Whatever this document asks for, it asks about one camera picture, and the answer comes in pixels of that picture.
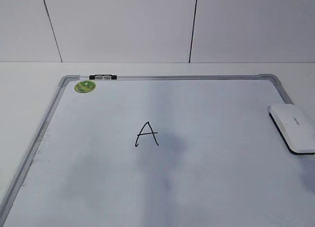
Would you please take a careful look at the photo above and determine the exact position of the white eraser with black felt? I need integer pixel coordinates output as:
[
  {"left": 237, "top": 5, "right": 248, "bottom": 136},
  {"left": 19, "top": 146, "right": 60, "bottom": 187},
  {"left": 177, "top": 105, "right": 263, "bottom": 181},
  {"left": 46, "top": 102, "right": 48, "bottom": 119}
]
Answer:
[{"left": 269, "top": 104, "right": 315, "bottom": 155}]

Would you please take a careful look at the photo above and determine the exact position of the black and grey board clip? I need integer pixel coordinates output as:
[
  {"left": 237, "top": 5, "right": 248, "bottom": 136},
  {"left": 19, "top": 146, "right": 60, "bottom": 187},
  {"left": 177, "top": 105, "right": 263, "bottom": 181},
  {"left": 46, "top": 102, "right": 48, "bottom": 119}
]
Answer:
[{"left": 89, "top": 74, "right": 118, "bottom": 80}]

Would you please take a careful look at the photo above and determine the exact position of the white board with grey frame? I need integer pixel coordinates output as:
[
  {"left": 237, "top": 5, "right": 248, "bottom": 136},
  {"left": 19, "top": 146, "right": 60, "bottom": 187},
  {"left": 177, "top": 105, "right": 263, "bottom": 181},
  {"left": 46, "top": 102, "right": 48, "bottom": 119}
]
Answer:
[{"left": 0, "top": 74, "right": 315, "bottom": 227}]

